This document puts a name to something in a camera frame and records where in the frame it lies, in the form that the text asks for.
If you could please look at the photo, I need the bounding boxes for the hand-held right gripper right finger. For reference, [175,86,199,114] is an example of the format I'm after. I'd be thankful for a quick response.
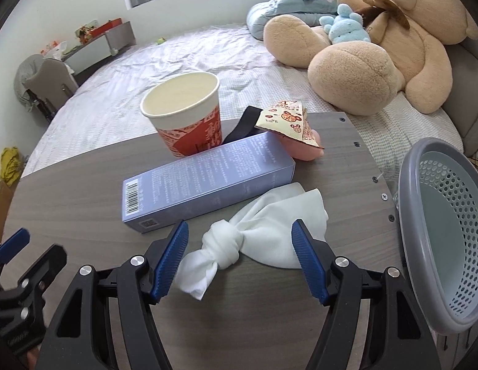
[291,219,442,370]

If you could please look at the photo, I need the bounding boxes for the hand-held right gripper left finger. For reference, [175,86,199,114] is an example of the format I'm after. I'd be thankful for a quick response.
[36,219,190,370]

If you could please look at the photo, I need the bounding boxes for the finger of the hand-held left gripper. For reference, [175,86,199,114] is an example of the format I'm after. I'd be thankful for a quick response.
[13,244,68,309]
[0,228,31,278]

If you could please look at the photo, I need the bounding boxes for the knotted white cloth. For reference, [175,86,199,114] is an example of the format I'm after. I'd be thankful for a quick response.
[173,182,329,301]

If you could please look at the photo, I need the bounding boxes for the grey perforated plastic basket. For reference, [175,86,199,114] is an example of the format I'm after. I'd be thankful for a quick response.
[398,137,478,336]

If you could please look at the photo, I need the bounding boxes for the brown cardboard box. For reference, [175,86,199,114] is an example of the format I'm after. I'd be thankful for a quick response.
[0,180,17,243]

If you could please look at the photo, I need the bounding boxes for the yellow cloth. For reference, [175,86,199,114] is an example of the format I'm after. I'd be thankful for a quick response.
[0,146,27,186]

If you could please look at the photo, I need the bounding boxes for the lavender cardboard box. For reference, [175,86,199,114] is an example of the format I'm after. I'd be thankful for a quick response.
[121,131,296,235]

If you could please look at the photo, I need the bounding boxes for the pink rubber toy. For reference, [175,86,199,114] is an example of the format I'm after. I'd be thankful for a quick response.
[279,129,324,161]

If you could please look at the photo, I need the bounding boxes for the red and white paper cup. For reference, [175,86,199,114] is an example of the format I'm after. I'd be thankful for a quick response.
[141,71,223,158]

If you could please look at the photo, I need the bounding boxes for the beige printed snack wrapper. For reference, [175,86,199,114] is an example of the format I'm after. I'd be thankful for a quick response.
[254,99,326,150]

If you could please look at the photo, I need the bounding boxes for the grey chair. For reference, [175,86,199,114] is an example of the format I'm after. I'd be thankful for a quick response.
[13,54,80,124]

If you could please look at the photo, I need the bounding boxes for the bed with white sheet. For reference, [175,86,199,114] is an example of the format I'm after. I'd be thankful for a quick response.
[21,23,465,180]

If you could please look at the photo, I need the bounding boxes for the white plastic bag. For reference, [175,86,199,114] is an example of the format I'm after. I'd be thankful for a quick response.
[42,40,68,60]

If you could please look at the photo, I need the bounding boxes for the large beige teddy bear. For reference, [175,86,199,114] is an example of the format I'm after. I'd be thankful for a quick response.
[263,0,478,116]

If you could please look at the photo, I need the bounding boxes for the grey storage bench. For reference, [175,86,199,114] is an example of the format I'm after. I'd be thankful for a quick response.
[63,21,137,76]

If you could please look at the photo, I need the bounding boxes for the red printed box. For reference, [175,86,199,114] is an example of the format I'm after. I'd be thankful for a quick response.
[79,18,124,41]

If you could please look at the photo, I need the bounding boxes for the grey padded headboard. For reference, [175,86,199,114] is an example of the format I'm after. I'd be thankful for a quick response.
[445,19,478,155]

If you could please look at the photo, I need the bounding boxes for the small blue plush toy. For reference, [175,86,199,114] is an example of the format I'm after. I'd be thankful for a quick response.
[319,4,372,45]

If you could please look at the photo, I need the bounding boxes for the folded blue quilt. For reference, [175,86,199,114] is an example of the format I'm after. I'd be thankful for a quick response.
[247,0,340,41]

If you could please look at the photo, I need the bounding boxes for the black strap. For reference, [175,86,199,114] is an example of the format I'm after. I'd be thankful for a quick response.
[222,106,263,145]

